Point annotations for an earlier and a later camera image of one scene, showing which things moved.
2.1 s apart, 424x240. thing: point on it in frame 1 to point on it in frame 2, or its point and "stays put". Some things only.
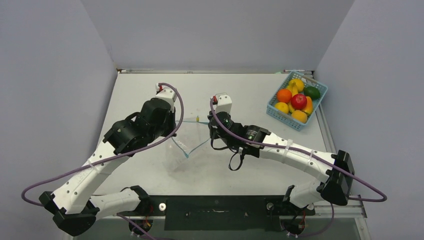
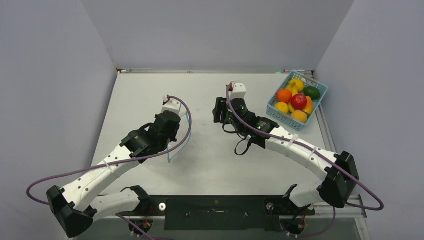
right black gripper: x=213 y=134 to x=220 y=111
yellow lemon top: x=299 y=83 stays put
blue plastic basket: x=285 y=119 stays put
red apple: x=299 y=101 stays put
